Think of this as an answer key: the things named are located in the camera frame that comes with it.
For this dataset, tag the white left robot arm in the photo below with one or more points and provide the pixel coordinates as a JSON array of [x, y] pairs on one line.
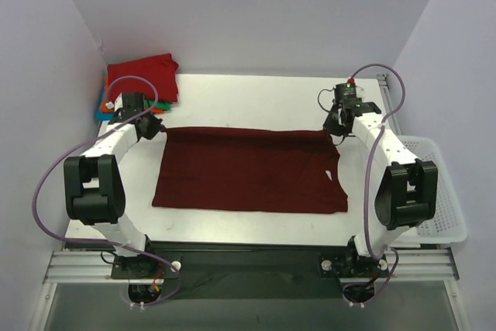
[[94, 190]]

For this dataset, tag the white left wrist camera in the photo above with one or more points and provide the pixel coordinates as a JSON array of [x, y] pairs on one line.
[[114, 103]]

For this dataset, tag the folded green t-shirt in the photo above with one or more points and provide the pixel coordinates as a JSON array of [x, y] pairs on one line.
[[159, 108]]

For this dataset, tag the aluminium rail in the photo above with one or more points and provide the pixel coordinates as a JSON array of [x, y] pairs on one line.
[[79, 267], [388, 103]]

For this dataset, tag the aluminium right side rail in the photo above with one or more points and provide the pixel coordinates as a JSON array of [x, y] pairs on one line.
[[388, 103]]

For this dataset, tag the white perforated plastic basket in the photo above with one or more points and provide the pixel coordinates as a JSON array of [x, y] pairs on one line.
[[448, 225]]

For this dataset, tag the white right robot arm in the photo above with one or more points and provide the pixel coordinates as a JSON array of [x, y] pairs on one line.
[[400, 189]]

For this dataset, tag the folded orange t-shirt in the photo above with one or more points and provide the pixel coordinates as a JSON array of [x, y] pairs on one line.
[[104, 99]]

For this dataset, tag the dark red t-shirt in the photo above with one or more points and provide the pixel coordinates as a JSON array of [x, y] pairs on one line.
[[250, 170]]

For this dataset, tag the folded red t-shirt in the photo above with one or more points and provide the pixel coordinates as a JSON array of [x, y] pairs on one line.
[[159, 70]]

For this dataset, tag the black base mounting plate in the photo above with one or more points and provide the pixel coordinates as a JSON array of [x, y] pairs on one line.
[[190, 271]]

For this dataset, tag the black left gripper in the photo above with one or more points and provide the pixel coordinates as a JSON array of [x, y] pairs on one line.
[[150, 127]]

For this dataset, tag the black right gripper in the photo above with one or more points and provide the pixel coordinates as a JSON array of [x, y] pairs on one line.
[[333, 125]]

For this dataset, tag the folded blue t-shirt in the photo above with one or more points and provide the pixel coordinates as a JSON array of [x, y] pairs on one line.
[[103, 116]]

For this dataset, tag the aluminium front rail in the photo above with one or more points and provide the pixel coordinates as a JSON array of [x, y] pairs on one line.
[[79, 267]]

